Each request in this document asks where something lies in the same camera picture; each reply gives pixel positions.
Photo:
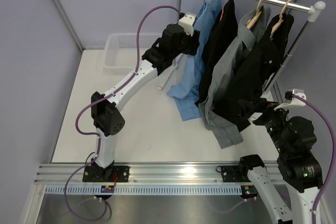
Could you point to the black shirt on pink hanger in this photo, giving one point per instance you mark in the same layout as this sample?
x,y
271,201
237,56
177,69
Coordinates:
x,y
222,34

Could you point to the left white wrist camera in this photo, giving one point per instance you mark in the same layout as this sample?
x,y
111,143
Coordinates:
x,y
187,21

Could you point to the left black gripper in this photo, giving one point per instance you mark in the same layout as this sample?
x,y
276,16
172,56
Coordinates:
x,y
192,42

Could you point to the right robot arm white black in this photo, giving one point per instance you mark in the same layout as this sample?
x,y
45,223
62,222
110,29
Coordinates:
x,y
293,139

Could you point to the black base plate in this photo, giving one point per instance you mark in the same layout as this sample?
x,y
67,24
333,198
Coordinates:
x,y
231,174
113,173

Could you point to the black shirt on wooden hanger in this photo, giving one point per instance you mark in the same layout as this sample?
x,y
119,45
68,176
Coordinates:
x,y
245,88

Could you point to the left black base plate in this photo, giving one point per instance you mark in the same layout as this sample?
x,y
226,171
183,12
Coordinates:
x,y
113,173

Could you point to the metal clothes rack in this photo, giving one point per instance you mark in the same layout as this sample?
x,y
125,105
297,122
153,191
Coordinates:
x,y
271,89

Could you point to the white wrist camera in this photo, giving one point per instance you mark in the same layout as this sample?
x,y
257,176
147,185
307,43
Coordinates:
x,y
294,98
187,21

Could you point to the pink wire hanger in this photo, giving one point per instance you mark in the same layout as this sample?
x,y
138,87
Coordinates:
x,y
223,7

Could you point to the wooden hanger with black shirt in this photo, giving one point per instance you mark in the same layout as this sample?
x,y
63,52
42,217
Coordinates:
x,y
279,22

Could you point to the grey shirt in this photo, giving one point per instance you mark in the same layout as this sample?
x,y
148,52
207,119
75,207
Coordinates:
x,y
225,132

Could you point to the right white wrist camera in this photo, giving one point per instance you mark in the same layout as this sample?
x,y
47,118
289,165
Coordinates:
x,y
294,98

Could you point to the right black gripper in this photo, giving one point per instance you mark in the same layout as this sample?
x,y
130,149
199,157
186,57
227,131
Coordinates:
x,y
268,111

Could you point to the white plastic basket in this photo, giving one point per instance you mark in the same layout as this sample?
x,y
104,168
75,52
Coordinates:
x,y
122,51

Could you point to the aluminium mounting rail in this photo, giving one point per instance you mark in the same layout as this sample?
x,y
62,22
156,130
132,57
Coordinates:
x,y
141,173

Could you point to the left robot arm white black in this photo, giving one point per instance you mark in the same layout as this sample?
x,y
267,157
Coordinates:
x,y
106,108

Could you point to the wooden hanger with grey shirt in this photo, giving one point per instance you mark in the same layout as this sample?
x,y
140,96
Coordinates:
x,y
251,23

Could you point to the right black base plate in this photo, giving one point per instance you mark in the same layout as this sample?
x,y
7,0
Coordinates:
x,y
231,174

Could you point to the white slotted cable duct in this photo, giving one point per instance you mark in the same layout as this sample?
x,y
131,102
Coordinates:
x,y
203,190

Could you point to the light blue shirt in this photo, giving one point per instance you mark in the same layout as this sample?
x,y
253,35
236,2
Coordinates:
x,y
185,92

